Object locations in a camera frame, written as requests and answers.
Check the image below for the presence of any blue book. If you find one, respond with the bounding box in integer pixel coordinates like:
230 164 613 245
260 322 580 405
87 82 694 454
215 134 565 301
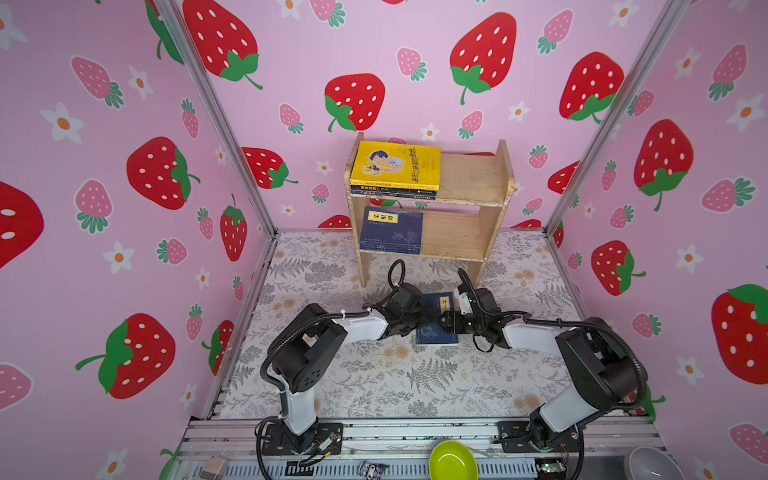
359 207 424 255
416 292 459 347

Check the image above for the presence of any black book yellow title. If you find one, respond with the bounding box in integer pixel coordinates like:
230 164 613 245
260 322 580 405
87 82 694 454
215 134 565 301
350 185 438 201

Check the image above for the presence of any yellow cartoon cover book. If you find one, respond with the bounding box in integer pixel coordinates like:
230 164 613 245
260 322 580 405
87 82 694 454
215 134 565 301
350 141 442 191

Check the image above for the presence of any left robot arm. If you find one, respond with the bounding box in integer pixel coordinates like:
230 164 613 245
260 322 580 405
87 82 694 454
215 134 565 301
259 279 441 454

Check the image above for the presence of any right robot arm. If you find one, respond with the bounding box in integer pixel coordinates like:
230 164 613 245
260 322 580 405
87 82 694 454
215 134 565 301
439 268 648 451

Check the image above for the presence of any wooden two-tier shelf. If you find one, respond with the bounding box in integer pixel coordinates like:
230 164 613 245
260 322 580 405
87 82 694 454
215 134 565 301
343 133 517 299

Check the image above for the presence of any green bowl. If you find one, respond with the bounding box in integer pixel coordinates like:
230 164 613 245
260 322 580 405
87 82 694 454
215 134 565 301
428 440 479 480

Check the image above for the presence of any grey bowl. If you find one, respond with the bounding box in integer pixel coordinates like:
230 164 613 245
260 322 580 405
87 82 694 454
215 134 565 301
623 446 685 480

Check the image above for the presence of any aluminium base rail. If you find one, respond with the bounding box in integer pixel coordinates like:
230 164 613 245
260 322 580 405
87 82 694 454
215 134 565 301
161 416 667 480

